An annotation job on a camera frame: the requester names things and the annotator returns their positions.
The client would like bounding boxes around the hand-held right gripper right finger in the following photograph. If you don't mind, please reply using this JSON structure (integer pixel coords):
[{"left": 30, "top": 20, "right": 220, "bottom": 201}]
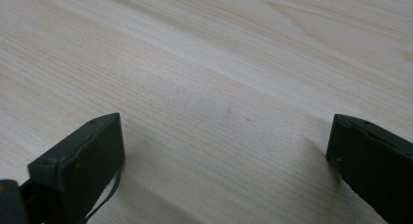
[{"left": 325, "top": 113, "right": 413, "bottom": 224}]

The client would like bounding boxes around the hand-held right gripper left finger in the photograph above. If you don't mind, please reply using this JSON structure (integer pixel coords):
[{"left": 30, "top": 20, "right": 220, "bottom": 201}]
[{"left": 19, "top": 112, "right": 127, "bottom": 224}]

